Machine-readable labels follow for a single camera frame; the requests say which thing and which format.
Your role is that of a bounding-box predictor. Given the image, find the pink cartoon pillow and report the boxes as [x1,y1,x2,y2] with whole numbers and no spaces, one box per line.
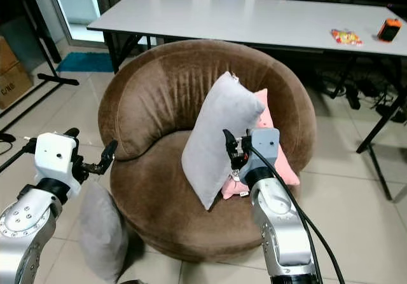
[221,88,301,200]

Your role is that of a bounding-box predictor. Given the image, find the red yellow snack packet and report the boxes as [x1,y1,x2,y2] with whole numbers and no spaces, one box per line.
[331,29,364,47]

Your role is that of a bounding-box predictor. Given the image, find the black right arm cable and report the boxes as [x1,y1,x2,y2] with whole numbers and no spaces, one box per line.
[251,145,345,284]

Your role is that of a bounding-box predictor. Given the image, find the brown cardboard box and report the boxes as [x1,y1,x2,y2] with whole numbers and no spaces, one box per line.
[0,36,22,111]

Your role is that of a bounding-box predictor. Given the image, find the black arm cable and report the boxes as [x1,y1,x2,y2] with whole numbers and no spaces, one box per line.
[0,138,37,173]
[251,145,345,284]

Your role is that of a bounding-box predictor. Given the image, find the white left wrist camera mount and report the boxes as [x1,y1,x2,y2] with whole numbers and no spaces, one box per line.
[34,132,78,184]

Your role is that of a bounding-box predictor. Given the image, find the blue floor mat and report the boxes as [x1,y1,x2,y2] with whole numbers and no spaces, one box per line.
[56,52,114,74]

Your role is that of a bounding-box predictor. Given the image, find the orange black device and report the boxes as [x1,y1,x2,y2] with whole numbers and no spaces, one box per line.
[377,18,403,43]

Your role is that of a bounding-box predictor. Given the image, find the black power strip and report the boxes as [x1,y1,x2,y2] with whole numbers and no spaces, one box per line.
[342,83,364,111]

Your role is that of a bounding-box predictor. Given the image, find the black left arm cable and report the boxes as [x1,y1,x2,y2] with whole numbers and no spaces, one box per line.
[0,138,37,173]

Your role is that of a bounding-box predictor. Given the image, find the grey pillow with zipper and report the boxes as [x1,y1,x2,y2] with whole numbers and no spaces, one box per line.
[181,72,266,211]

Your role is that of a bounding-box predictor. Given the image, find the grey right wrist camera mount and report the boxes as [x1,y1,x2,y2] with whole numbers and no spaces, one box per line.
[248,128,281,172]

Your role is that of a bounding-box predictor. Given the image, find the plain grey pillow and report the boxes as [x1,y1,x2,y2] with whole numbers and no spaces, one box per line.
[79,181,129,283]

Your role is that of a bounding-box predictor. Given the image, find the brown round sofa chair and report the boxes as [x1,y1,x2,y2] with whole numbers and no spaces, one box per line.
[99,39,317,264]

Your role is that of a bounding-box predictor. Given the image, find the black metal stand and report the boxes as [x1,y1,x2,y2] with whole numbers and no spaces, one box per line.
[0,0,80,142]

